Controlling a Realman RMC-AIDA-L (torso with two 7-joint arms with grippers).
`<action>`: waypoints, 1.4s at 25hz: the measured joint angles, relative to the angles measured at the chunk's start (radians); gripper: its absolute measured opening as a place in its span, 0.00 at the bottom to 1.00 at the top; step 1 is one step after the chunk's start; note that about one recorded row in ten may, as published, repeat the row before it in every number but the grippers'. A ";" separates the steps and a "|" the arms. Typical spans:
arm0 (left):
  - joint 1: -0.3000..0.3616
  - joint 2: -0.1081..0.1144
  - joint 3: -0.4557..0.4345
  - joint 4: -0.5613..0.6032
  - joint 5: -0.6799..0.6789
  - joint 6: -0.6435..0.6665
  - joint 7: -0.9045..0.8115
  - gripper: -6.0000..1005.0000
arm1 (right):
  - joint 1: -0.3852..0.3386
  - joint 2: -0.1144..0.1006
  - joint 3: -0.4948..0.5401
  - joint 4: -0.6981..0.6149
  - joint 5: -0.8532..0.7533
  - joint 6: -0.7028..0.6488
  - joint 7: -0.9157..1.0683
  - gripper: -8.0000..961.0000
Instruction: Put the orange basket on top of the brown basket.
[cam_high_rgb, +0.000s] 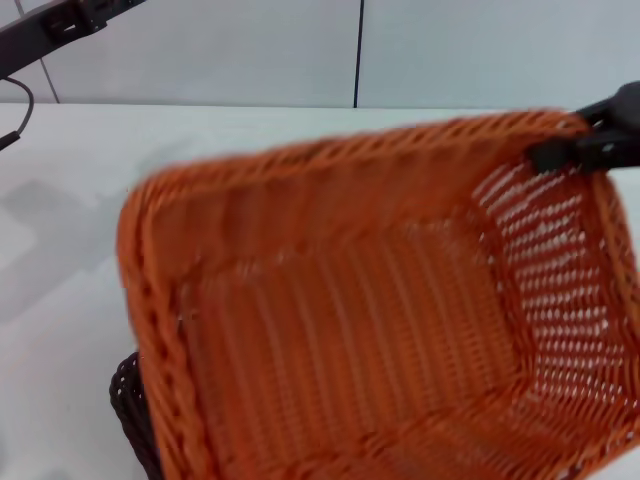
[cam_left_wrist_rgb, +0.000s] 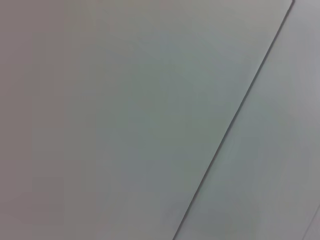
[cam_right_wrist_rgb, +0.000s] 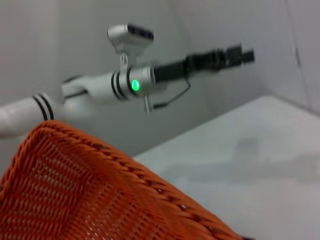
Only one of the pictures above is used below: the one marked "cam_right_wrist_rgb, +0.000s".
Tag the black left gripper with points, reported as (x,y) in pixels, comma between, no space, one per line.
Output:
(195,63)

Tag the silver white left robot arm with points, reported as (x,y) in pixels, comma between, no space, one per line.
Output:
(100,87)

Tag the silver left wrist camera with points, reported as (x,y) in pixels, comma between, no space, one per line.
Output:
(130,37)

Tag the orange wicker basket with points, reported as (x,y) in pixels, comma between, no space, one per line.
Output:
(75,190)

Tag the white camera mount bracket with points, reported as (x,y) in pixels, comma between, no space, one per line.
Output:
(124,62)

